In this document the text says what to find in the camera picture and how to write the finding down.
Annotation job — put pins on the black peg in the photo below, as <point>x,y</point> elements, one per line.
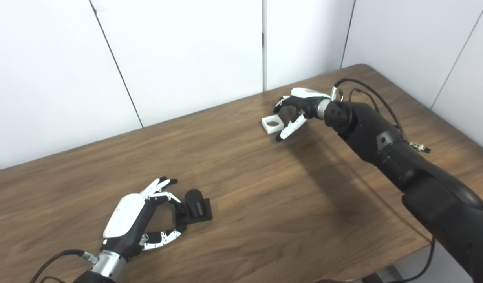
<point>193,204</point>

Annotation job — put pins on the dark grey object below table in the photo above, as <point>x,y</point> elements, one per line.
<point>381,275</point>

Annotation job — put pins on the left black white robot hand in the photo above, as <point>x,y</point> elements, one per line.
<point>125,216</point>

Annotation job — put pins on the white square piece with hole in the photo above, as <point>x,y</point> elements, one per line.
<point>266,126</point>

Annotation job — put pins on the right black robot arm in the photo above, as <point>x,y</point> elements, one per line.
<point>402,161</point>

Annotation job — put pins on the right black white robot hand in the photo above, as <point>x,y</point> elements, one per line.
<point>306,102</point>

